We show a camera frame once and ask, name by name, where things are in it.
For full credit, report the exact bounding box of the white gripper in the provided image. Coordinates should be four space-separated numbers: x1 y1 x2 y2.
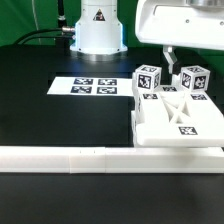
135 0 224 75

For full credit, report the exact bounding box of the white chair back frame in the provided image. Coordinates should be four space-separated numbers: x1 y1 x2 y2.
131 73 224 148

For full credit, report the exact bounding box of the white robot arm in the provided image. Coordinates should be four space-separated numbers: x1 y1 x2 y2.
71 0 224 73

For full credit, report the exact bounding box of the white marker base sheet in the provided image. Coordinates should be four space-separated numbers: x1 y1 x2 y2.
47 77 133 96

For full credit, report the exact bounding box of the black cable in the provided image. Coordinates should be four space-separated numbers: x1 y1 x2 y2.
13 29 64 46

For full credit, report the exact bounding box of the white U-shaped obstacle frame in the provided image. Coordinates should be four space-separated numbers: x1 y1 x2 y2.
0 146 224 174

